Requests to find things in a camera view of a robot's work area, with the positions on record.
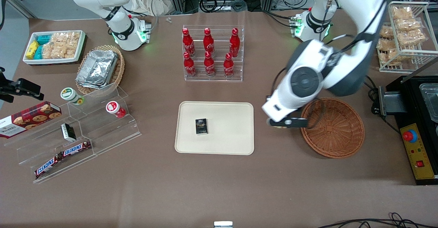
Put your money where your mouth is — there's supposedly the clear acrylic bottle rack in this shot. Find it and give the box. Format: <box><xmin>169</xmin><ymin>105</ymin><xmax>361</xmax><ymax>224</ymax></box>
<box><xmin>182</xmin><ymin>25</ymin><xmax>245</xmax><ymax>83</ymax></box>

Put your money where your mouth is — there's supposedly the snickers chocolate bar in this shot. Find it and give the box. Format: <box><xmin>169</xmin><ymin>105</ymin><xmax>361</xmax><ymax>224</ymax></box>
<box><xmin>34</xmin><ymin>152</ymin><xmax>64</xmax><ymax>179</ymax></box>
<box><xmin>62</xmin><ymin>140</ymin><xmax>92</xmax><ymax>157</ymax></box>

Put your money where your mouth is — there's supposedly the yellow snack packet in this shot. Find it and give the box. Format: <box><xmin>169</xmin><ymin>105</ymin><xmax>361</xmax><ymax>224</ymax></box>
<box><xmin>26</xmin><ymin>40</ymin><xmax>39</xmax><ymax>60</ymax></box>

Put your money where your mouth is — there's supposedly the grey metal bracket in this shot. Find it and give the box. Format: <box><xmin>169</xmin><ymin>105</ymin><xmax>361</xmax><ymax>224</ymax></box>
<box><xmin>378</xmin><ymin>86</ymin><xmax>408</xmax><ymax>116</ymax></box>

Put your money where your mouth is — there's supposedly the white wire rack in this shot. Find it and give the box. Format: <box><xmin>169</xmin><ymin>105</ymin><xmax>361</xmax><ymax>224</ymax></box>
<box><xmin>376</xmin><ymin>1</ymin><xmax>438</xmax><ymax>74</ymax></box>

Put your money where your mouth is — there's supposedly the green lid yogurt cup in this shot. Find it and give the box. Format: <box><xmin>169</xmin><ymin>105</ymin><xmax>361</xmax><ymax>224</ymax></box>
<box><xmin>61</xmin><ymin>87</ymin><xmax>85</xmax><ymax>105</ymax></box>

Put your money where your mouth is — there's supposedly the black power cable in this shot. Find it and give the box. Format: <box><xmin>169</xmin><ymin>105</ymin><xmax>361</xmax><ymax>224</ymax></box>
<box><xmin>363</xmin><ymin>75</ymin><xmax>401</xmax><ymax>133</ymax></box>

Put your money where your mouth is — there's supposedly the light woven wicker basket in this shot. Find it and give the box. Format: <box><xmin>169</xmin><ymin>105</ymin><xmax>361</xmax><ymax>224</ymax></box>
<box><xmin>75</xmin><ymin>45</ymin><xmax>125</xmax><ymax>95</ymax></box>

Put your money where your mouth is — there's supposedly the red tartan cookie box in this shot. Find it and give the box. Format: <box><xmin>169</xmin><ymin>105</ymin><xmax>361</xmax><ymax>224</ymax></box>
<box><xmin>0</xmin><ymin>101</ymin><xmax>62</xmax><ymax>139</ymax></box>

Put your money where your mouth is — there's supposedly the clear acrylic stepped display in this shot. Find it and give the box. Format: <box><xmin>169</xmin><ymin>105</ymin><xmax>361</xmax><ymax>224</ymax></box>
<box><xmin>3</xmin><ymin>83</ymin><xmax>142</xmax><ymax>184</ymax></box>

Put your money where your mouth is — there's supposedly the clear plastic container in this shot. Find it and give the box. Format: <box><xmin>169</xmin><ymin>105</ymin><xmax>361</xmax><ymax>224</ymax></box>
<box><xmin>419</xmin><ymin>83</ymin><xmax>438</xmax><ymax>123</ymax></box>

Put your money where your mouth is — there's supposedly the red emergency stop button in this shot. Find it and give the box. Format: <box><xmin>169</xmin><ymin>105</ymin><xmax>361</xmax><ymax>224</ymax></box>
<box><xmin>402</xmin><ymin>130</ymin><xmax>418</xmax><ymax>143</ymax></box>

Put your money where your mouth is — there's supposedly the red lid yogurt cup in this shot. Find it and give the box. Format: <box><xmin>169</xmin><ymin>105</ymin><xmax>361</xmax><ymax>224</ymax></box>
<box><xmin>106</xmin><ymin>101</ymin><xmax>127</xmax><ymax>118</ymax></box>

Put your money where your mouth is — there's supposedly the round brown wicker basket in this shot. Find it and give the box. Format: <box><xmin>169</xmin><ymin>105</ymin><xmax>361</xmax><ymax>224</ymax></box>
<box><xmin>300</xmin><ymin>97</ymin><xmax>365</xmax><ymax>159</ymax></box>

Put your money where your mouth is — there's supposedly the small black box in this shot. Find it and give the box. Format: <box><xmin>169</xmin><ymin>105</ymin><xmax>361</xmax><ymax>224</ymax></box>
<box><xmin>195</xmin><ymin>118</ymin><xmax>208</xmax><ymax>135</ymax></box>
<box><xmin>61</xmin><ymin>123</ymin><xmax>77</xmax><ymax>142</ymax></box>

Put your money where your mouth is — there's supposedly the white plastic bin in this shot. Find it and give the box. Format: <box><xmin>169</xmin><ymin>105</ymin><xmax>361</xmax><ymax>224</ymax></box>
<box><xmin>23</xmin><ymin>30</ymin><xmax>87</xmax><ymax>65</ymax></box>

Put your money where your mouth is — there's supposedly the black machine housing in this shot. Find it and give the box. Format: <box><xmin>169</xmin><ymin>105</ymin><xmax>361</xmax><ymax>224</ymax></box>
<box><xmin>386</xmin><ymin>76</ymin><xmax>438</xmax><ymax>186</ymax></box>

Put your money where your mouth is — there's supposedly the black floor cable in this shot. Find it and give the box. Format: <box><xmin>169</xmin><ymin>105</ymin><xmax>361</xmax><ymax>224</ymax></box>
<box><xmin>318</xmin><ymin>212</ymin><xmax>438</xmax><ymax>228</ymax></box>

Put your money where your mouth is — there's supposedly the cream plastic tray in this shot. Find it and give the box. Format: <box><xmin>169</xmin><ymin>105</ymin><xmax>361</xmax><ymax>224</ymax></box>
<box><xmin>175</xmin><ymin>101</ymin><xmax>255</xmax><ymax>155</ymax></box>

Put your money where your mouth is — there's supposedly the yellow control panel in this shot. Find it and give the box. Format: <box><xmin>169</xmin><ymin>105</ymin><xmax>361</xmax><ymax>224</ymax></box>
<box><xmin>400</xmin><ymin>123</ymin><xmax>436</xmax><ymax>180</ymax></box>

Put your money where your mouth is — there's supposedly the red cola bottle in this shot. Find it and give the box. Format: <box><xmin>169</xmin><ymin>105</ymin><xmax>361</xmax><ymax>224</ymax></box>
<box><xmin>183</xmin><ymin>52</ymin><xmax>197</xmax><ymax>77</ymax></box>
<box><xmin>229</xmin><ymin>28</ymin><xmax>241</xmax><ymax>58</ymax></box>
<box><xmin>204</xmin><ymin>51</ymin><xmax>216</xmax><ymax>77</ymax></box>
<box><xmin>203</xmin><ymin>28</ymin><xmax>215</xmax><ymax>54</ymax></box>
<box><xmin>223</xmin><ymin>53</ymin><xmax>234</xmax><ymax>78</ymax></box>
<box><xmin>182</xmin><ymin>28</ymin><xmax>196</xmax><ymax>57</ymax></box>

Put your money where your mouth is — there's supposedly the aluminium foil tray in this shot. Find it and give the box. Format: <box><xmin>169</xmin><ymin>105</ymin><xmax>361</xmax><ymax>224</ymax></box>
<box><xmin>76</xmin><ymin>50</ymin><xmax>119</xmax><ymax>89</ymax></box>

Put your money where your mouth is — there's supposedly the beige cloth bag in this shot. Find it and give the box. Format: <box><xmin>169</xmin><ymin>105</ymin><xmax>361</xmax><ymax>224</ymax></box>
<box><xmin>129</xmin><ymin>0</ymin><xmax>172</xmax><ymax>16</ymax></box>

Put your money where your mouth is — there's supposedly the bagged rice cracker snack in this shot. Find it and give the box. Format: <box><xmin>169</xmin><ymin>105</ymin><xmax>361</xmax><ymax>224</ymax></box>
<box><xmin>376</xmin><ymin>38</ymin><xmax>397</xmax><ymax>51</ymax></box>
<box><xmin>379</xmin><ymin>26</ymin><xmax>395</xmax><ymax>39</ymax></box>
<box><xmin>51</xmin><ymin>32</ymin><xmax>81</xmax><ymax>46</ymax></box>
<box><xmin>391</xmin><ymin>6</ymin><xmax>413</xmax><ymax>20</ymax></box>
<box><xmin>380</xmin><ymin>50</ymin><xmax>403</xmax><ymax>66</ymax></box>
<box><xmin>397</xmin><ymin>29</ymin><xmax>427</xmax><ymax>47</ymax></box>
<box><xmin>394</xmin><ymin>18</ymin><xmax>422</xmax><ymax>32</ymax></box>
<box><xmin>42</xmin><ymin>43</ymin><xmax>78</xmax><ymax>60</ymax></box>

